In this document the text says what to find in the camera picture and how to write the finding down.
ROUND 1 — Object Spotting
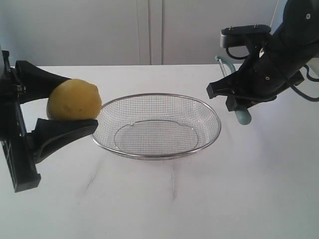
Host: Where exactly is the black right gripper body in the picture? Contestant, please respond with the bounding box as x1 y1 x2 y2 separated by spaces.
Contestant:
233 33 304 101

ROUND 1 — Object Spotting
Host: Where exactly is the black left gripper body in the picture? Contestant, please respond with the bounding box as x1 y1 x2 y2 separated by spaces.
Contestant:
0 50 41 193

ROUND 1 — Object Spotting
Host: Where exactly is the teal handled peeler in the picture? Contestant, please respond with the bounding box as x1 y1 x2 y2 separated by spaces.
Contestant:
215 55 252 125

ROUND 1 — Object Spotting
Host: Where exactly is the yellow lemon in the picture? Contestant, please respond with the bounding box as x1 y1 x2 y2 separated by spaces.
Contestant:
46 79 102 121

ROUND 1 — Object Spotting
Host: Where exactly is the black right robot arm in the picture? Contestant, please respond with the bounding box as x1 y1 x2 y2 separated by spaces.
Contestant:
206 0 319 112

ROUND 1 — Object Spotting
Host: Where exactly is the beige side table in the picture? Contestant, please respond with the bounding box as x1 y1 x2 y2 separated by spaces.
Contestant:
307 57 319 76

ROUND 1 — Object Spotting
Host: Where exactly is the right camera cable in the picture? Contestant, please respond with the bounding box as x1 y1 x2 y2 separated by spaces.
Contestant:
225 44 319 102

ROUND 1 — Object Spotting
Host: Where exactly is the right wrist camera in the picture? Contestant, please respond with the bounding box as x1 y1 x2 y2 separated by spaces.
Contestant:
220 24 271 48

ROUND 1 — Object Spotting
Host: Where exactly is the wire mesh basket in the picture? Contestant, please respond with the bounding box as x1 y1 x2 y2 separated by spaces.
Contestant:
92 93 221 160

